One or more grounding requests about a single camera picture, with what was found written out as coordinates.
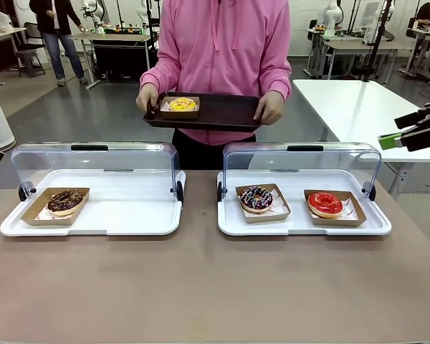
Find yellow sprinkled donut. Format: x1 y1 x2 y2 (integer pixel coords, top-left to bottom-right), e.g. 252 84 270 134
168 97 198 112

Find white display case base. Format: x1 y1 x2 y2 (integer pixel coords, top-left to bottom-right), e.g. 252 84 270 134
0 168 187 238
216 168 393 237

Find standing person in jeans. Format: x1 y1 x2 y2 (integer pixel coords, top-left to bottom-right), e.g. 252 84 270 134
29 0 90 87

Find person's right hand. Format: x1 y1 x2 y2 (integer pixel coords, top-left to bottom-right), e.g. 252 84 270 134
135 85 161 116

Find black office chair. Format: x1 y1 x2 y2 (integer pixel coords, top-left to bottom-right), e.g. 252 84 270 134
15 21 48 79

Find chocolate donut with coloured sprinkles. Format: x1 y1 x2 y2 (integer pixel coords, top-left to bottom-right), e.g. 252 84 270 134
238 185 274 215

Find chocolate glazed donut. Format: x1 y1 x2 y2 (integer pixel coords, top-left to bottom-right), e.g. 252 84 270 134
47 189 85 217

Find person's right forearm pink sleeve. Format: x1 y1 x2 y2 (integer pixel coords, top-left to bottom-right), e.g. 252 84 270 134
139 62 181 97

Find clear display case lid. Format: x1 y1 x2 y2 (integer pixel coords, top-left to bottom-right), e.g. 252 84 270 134
217 142 383 204
9 141 184 206

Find seated person in black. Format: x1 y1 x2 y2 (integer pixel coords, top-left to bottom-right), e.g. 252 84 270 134
414 0 430 30

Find black trousers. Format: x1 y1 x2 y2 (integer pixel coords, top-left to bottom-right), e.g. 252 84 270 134
171 128 257 171

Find red glazed donut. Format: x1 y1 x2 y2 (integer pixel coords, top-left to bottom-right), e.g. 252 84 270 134
307 191 344 219

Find pink hoodie torso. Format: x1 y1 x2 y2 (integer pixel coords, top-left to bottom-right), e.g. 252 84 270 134
153 0 293 144

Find grey background workbench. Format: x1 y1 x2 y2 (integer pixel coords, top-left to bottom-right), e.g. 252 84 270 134
305 27 419 85

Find person's left hand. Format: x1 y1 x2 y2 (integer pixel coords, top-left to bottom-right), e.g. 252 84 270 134
252 93 286 126

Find background table with black cabinet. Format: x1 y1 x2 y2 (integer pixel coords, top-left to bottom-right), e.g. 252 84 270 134
68 32 152 91

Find black camera pole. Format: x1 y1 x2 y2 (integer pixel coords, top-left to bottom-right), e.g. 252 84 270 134
360 0 395 84

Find red frosted donut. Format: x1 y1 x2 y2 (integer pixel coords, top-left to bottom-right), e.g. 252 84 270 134
303 188 368 228

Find person's left forearm pink sleeve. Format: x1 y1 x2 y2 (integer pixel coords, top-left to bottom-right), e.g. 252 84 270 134
260 62 294 105

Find white side table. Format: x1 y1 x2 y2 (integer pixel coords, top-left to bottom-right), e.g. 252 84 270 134
292 79 430 196

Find grey background desk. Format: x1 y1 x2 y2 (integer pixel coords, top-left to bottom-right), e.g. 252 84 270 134
0 27 29 87

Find dark brown serving tray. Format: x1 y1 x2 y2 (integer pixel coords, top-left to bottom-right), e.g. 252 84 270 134
142 92 262 133

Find cardboard donut box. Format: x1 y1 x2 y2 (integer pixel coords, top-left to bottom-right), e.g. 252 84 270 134
19 186 91 227
159 95 201 120

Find chocolate sprinkled donut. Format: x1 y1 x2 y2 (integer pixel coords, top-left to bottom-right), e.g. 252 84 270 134
234 183 292 225

